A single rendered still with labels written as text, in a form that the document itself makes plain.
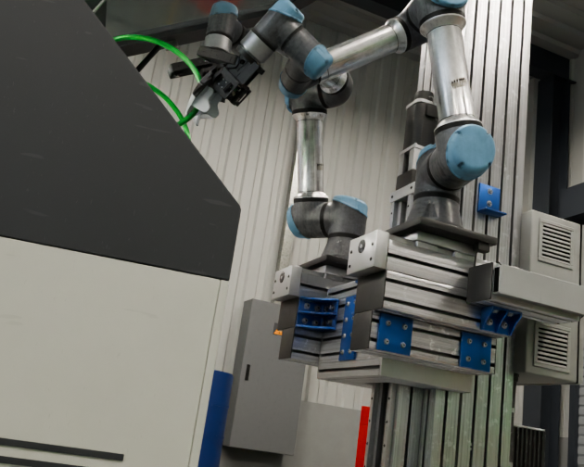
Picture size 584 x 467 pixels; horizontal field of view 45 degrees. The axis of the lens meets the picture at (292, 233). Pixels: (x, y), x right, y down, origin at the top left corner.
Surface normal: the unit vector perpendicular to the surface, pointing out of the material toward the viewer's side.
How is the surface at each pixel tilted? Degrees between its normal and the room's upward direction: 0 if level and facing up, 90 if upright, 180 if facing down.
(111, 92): 90
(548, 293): 90
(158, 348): 90
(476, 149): 98
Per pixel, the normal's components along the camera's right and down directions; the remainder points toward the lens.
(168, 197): 0.27, -0.23
